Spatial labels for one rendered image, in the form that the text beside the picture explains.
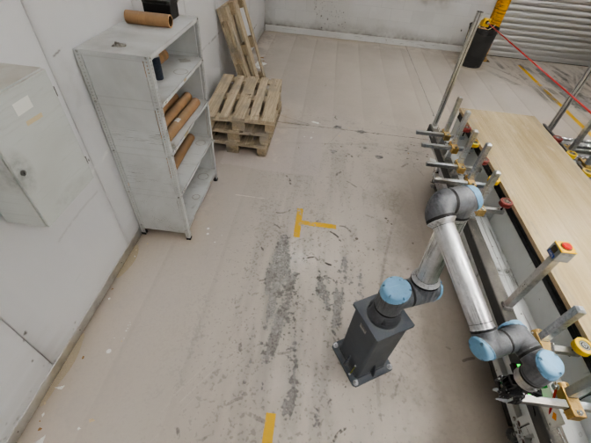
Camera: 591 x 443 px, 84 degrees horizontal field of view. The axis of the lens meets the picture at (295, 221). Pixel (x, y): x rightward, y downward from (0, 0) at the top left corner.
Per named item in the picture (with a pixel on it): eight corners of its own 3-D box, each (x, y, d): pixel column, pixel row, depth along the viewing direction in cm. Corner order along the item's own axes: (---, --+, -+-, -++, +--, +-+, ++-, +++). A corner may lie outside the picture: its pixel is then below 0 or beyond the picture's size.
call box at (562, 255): (551, 262, 152) (562, 251, 147) (544, 250, 157) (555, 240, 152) (566, 264, 152) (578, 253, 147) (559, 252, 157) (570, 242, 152)
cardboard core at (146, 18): (122, 10, 218) (166, 16, 217) (127, 8, 223) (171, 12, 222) (126, 25, 223) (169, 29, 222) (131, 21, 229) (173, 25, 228)
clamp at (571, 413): (566, 419, 135) (575, 416, 132) (551, 385, 145) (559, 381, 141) (580, 421, 135) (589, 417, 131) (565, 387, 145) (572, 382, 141)
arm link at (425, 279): (397, 290, 189) (440, 180, 140) (423, 284, 193) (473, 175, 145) (412, 312, 178) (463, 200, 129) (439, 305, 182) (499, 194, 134)
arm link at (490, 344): (426, 186, 132) (493, 365, 113) (451, 183, 135) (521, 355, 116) (411, 198, 143) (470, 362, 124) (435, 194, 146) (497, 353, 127)
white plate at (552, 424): (549, 430, 143) (564, 424, 136) (526, 368, 161) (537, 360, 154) (550, 430, 143) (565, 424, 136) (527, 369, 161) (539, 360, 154)
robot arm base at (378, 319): (379, 334, 180) (383, 325, 173) (361, 305, 191) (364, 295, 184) (406, 322, 186) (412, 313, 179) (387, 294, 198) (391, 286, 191)
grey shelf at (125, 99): (142, 234, 296) (71, 48, 187) (178, 174, 360) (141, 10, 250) (190, 240, 295) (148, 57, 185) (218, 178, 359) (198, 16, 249)
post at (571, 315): (516, 359, 170) (580, 311, 136) (514, 352, 173) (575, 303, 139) (523, 359, 170) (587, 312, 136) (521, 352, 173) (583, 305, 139)
